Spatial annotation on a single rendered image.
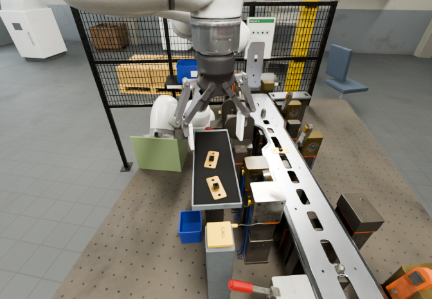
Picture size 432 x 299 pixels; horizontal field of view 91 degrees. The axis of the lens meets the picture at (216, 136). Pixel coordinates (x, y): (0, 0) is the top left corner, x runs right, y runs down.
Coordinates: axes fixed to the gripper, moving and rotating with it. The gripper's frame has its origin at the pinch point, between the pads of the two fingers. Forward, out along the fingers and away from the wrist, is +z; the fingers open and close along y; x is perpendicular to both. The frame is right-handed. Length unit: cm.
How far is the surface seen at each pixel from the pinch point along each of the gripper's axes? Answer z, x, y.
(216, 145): 18.4, 19.5, 6.2
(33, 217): 134, 114, -131
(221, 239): 18.7, -15.4, -3.5
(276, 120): 34, 52, 53
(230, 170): 18.5, 5.5, 6.6
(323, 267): 34.7, -23.2, 24.5
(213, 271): 30.9, -16.5, -6.0
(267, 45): 8, 120, 81
